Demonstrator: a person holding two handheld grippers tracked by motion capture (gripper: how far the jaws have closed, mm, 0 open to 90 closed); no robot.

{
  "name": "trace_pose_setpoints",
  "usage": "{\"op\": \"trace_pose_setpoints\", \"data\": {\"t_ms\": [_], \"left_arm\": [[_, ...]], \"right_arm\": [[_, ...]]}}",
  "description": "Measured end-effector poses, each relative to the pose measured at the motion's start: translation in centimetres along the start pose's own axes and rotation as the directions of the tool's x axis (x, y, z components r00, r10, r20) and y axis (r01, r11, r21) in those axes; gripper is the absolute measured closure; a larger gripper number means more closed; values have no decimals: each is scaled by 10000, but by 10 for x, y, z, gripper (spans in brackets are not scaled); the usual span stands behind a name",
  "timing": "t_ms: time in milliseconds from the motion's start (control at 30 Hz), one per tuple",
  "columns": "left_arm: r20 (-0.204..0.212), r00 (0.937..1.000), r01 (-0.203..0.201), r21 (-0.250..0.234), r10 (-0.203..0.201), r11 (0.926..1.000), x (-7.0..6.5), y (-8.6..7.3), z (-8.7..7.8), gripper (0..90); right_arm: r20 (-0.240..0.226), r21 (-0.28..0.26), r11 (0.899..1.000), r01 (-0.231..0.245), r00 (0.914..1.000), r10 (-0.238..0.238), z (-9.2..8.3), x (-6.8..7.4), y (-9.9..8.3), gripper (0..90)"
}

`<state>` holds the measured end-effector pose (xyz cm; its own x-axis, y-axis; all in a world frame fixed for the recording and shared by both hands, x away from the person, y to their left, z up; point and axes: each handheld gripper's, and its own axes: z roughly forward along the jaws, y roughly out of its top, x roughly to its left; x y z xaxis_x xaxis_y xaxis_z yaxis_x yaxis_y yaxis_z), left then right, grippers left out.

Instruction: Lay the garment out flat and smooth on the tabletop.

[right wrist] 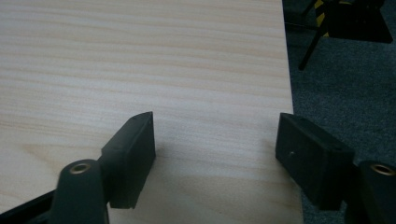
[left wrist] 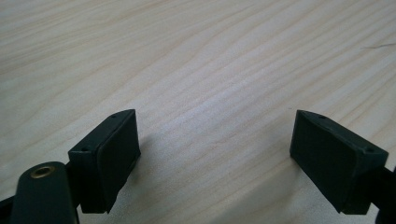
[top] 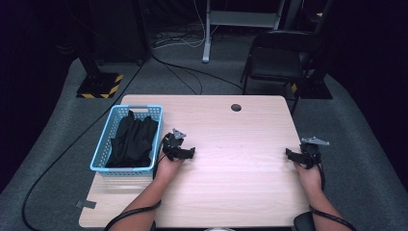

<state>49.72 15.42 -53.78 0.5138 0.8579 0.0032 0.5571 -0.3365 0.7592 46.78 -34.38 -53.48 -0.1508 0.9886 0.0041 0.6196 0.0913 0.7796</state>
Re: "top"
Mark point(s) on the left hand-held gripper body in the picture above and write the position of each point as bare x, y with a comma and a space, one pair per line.
170, 146

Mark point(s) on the grey metal stand frame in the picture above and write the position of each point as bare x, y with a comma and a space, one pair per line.
207, 48

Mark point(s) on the black stand with striped base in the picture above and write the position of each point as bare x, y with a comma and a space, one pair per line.
99, 85
316, 89

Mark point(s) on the grey tape piece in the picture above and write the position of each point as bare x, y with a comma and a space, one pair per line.
86, 204

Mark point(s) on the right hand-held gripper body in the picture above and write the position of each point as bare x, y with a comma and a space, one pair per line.
310, 154

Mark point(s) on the person's left hand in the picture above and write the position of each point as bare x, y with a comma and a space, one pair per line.
166, 170

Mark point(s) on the black rounded object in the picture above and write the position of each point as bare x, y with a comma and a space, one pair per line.
303, 223

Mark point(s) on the black cloth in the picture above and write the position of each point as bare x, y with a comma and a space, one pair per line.
133, 144

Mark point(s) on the black folding chair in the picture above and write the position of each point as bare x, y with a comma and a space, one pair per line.
275, 64

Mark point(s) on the blue plastic basket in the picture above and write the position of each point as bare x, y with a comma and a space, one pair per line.
96, 160

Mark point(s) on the person's right hand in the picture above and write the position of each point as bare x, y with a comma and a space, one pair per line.
309, 179

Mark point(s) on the white rounded object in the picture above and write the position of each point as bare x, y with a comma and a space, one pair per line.
219, 229

